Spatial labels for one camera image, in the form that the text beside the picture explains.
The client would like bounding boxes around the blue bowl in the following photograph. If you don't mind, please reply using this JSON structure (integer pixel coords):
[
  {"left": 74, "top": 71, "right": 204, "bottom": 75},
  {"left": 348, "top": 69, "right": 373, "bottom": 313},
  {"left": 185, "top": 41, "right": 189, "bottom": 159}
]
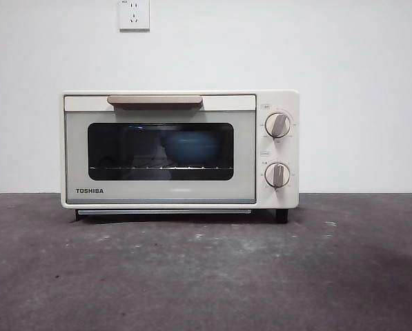
[{"left": 162, "top": 132, "right": 224, "bottom": 167}]

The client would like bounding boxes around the cream Toshiba toaster oven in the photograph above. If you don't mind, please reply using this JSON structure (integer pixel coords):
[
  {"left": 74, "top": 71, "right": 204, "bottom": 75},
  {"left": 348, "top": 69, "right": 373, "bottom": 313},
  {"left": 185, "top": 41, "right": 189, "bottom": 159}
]
[{"left": 60, "top": 90, "right": 300, "bottom": 224}]

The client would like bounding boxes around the small-pointer beige oven knob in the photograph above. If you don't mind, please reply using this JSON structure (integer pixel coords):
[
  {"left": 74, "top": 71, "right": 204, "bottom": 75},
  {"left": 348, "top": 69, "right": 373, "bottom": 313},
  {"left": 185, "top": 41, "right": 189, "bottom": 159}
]
[{"left": 264, "top": 162, "right": 291, "bottom": 189}]

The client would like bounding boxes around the metal oven wire rack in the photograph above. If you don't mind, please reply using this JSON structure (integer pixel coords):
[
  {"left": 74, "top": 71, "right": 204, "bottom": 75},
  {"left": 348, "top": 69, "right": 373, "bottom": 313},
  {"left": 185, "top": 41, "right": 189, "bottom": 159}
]
[{"left": 89, "top": 165, "right": 234, "bottom": 171}]

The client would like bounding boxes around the white wall socket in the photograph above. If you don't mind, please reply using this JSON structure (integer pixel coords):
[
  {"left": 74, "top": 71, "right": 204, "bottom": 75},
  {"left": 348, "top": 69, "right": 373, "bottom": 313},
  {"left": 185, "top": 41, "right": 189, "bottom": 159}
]
[{"left": 119, "top": 0, "right": 150, "bottom": 32}]

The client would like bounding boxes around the large-pointer beige oven knob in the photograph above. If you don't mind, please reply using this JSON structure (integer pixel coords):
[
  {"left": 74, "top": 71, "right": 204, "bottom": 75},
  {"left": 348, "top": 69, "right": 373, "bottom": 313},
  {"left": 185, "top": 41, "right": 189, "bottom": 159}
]
[{"left": 264, "top": 112, "right": 292, "bottom": 139}]

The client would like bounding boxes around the oven door with beige handle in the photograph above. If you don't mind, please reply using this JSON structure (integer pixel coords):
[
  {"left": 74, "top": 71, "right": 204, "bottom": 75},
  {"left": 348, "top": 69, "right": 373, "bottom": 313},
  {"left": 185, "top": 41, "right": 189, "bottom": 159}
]
[{"left": 63, "top": 94, "right": 257, "bottom": 205}]

